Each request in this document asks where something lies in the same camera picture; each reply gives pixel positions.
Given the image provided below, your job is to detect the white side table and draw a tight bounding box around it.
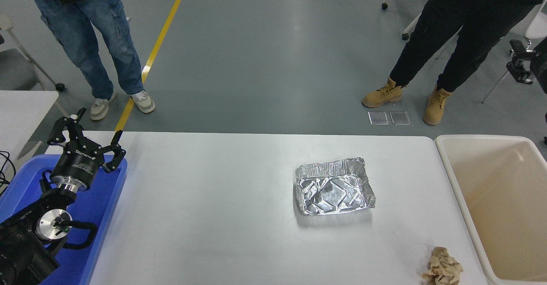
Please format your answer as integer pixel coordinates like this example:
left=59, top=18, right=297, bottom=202
left=0, top=90, right=69, bottom=166

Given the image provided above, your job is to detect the crinkled foil tray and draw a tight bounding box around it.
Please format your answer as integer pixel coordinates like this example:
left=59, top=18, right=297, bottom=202
left=294, top=157, right=376, bottom=216

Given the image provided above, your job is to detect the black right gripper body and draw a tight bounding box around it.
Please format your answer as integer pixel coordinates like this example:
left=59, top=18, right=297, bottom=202
left=530, top=37, right=547, bottom=94

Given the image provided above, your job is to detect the grey wheeled chair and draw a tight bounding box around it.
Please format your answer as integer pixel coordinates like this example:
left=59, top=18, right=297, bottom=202
left=0, top=12, right=66, bottom=92

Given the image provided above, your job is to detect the white shell chair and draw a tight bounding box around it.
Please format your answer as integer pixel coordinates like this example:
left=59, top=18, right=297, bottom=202
left=436, top=0, right=547, bottom=104

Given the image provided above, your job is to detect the crumpled tan paper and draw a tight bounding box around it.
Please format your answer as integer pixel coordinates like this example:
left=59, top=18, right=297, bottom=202
left=421, top=247, right=464, bottom=285

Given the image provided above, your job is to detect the person in blue trousers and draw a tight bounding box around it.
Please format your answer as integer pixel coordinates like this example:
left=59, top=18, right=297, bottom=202
left=12, top=0, right=156, bottom=121

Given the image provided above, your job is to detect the large pale bin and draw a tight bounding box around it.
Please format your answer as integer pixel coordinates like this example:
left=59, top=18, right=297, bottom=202
left=435, top=134, right=547, bottom=285

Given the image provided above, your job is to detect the blue plastic tray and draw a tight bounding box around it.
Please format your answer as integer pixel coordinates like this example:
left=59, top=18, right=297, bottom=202
left=0, top=154, right=128, bottom=285

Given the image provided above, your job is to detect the black cable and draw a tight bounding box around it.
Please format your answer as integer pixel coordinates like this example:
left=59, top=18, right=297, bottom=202
left=0, top=150, right=17, bottom=196

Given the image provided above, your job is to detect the yellow floor tape line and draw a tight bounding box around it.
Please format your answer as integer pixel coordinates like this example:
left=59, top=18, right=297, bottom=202
left=115, top=0, right=193, bottom=132

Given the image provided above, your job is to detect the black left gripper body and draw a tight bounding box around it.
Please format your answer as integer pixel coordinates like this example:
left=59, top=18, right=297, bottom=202
left=50, top=147, right=106, bottom=190

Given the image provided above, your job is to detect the person in black trousers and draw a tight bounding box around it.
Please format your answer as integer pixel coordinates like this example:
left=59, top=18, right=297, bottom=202
left=362, top=0, right=547, bottom=126

